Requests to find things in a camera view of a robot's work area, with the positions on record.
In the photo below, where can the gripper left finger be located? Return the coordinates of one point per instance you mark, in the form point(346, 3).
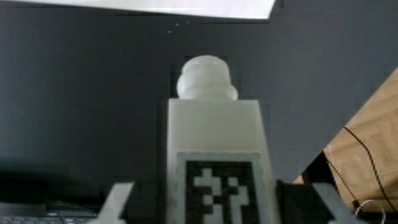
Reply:
point(109, 216)

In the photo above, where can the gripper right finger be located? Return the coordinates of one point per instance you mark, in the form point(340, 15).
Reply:
point(339, 209)

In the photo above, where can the white U-shaped obstacle fence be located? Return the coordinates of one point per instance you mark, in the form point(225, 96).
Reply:
point(237, 9)

